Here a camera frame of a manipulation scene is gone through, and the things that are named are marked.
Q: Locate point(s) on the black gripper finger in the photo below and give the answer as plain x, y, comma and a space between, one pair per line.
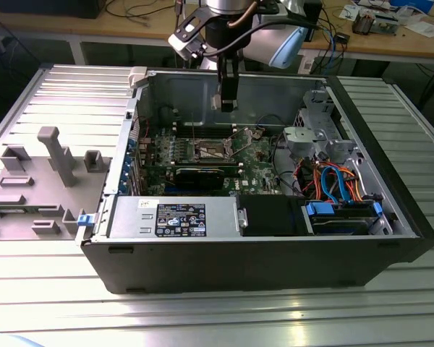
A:
229, 86

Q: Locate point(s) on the silver square CPU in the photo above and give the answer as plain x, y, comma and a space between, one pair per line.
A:
215, 102

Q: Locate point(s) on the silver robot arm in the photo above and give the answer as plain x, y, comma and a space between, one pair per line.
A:
289, 47

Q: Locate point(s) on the CPU socket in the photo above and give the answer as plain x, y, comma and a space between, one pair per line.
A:
208, 153

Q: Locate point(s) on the green motherboard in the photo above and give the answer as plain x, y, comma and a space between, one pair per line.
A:
260, 155

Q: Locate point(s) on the white printed sheet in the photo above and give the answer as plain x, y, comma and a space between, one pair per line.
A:
306, 66

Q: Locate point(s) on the beige plastic block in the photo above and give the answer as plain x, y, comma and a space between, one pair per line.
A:
137, 76

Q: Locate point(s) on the black graphics card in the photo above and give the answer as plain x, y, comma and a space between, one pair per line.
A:
199, 179

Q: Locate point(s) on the wooden work bench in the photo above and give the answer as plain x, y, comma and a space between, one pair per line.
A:
112, 29

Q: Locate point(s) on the small black adapter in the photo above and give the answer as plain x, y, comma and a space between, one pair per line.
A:
341, 38

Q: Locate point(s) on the silver metal drive cage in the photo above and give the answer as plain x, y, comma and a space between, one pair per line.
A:
338, 148

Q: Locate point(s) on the black disk bay box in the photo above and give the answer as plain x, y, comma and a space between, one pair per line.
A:
271, 217

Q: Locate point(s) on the silver power supply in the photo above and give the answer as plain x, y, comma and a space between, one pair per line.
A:
137, 217

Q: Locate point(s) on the grey electronic device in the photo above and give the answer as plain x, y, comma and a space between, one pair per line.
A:
385, 25

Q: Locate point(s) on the black box on bench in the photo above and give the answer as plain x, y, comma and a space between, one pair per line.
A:
50, 7

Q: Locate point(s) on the black open PC case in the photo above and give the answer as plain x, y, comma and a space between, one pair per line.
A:
238, 264

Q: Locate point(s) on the hard disk in blue carrier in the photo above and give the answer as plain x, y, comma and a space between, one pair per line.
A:
340, 226

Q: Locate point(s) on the blue cardboard box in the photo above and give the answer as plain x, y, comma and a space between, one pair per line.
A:
412, 4

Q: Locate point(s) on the blue plastic latch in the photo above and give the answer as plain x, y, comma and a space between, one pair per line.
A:
86, 220

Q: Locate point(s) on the white papers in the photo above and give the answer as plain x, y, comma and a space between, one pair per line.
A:
425, 29

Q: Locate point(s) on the grey parts rack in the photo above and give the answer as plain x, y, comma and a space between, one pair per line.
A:
40, 202

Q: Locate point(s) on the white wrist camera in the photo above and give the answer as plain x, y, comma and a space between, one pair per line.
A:
182, 45

